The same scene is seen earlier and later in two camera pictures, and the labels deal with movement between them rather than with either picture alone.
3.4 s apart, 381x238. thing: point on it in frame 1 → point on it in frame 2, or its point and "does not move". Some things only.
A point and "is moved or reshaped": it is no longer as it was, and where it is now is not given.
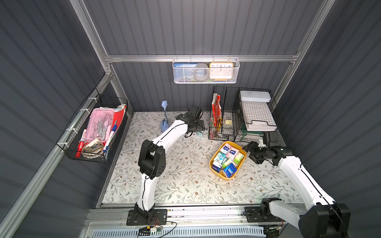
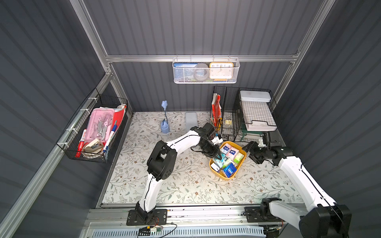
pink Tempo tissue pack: x=225 y=148 does not move
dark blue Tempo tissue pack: x=230 y=170 does not move
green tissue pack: x=238 y=157 does not move
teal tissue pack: x=199 y=134 is moved or reshaped
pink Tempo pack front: x=232 y=153 does not move
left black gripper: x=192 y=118 → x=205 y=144
